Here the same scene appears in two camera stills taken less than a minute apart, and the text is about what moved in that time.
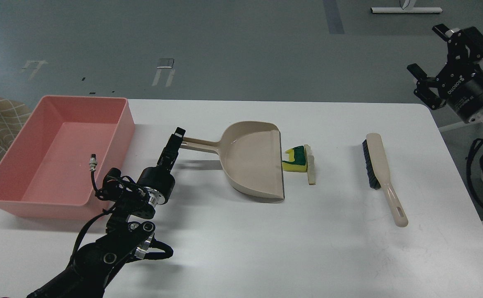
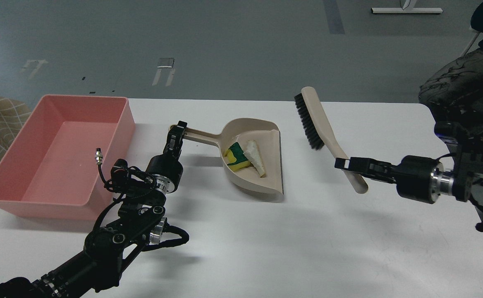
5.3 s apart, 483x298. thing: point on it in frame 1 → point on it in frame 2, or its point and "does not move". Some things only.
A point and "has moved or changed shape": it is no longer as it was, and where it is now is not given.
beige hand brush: (372, 145) → (320, 130)
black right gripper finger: (465, 46) → (366, 164)
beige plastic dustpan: (251, 154) has moved or changed shape
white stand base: (403, 10) does not move
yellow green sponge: (297, 162) → (235, 158)
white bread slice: (310, 165) → (253, 154)
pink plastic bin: (45, 173) does not move
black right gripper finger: (427, 90) → (386, 179)
